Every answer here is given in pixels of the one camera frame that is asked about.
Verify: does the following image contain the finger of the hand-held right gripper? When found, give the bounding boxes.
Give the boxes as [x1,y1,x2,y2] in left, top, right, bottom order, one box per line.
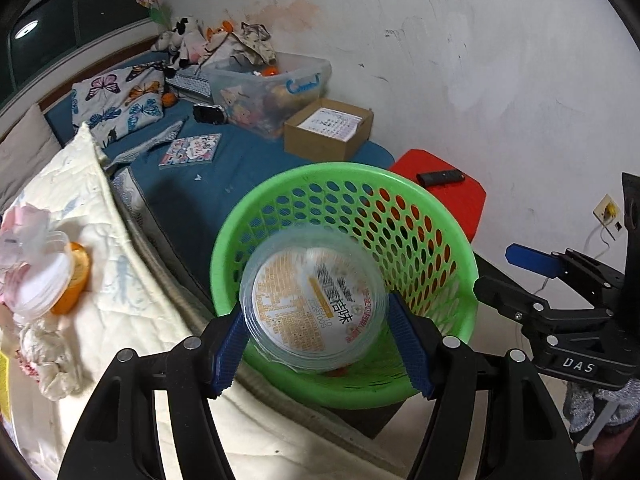
[505,242,626,291]
[472,276,613,331]

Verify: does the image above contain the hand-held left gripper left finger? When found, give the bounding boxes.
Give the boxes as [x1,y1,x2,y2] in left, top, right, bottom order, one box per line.
[57,306,251,480]

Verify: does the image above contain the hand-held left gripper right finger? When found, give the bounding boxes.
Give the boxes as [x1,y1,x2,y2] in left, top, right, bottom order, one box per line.
[390,292,573,480]

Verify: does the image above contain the clear container with printed lid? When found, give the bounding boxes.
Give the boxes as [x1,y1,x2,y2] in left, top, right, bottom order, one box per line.
[239,232,390,373]

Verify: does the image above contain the large orange peel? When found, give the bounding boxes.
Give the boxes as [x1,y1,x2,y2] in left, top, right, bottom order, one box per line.
[50,241,92,316]

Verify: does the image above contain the green plastic basket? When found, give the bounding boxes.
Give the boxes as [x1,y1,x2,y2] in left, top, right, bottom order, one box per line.
[210,161,480,409]

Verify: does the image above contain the person's right forearm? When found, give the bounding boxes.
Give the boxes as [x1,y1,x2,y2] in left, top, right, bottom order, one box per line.
[592,421,640,480]

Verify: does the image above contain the person's right hand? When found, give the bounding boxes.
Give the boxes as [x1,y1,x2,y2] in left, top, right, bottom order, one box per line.
[564,377,640,445]

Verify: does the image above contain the red stool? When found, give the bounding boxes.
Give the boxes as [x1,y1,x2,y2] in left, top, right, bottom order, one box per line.
[387,149,487,243]

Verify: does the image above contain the white printed quilt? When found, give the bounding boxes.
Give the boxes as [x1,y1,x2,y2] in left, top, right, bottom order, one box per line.
[0,122,416,480]

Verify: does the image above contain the black remote control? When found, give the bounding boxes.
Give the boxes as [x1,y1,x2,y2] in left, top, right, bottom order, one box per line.
[416,170,466,187]

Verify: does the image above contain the crumpled white tissue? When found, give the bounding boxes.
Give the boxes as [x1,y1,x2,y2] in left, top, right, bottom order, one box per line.
[17,317,83,401]

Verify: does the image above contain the blue bed sheet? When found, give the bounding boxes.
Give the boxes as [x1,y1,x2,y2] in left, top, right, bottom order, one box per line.
[45,55,396,311]

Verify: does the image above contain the clear plastic container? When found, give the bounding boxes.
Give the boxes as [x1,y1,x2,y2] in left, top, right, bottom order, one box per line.
[10,230,71,321]

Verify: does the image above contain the colourful printed booklet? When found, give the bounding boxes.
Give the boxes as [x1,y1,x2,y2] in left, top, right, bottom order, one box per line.
[158,133,222,169]

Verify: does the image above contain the grey patterned cloth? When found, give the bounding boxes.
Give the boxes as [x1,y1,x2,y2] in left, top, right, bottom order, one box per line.
[102,117,188,168]

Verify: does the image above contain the yellow packet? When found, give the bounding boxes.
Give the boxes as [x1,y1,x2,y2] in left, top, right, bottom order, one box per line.
[0,350,12,423]

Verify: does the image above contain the brown cardboard box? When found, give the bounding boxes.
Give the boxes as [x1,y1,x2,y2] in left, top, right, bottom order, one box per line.
[284,99,374,162]

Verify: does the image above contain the black small device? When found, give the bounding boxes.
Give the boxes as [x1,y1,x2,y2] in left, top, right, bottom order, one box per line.
[192,102,227,126]

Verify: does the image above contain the white calendar sheet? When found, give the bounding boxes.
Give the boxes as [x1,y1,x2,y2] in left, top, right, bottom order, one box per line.
[300,108,364,141]

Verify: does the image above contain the pink snack packet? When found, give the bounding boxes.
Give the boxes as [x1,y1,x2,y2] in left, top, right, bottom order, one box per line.
[0,204,51,273]

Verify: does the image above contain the clear plastic storage bin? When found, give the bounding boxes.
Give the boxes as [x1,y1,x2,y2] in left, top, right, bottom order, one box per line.
[207,51,332,141]

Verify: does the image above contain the butterfly print pillow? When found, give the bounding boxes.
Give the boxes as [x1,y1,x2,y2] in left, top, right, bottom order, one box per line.
[70,62,168,148]

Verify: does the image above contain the beige pillow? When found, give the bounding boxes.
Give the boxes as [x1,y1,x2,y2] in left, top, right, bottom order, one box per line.
[0,104,63,211]

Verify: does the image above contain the beige patterned cloth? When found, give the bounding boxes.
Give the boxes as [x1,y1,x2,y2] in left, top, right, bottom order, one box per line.
[227,22,278,68]

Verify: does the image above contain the orange plush fox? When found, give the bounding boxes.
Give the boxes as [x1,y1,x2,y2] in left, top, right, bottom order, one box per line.
[205,20,236,48]

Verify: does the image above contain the black and white plush cow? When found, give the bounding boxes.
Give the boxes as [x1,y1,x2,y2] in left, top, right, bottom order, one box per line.
[152,15,208,68]

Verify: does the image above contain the dark window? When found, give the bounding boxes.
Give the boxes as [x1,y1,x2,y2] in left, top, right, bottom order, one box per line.
[7,0,151,98]

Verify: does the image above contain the white wall socket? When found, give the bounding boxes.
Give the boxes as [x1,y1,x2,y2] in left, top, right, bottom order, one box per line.
[593,194,622,228]

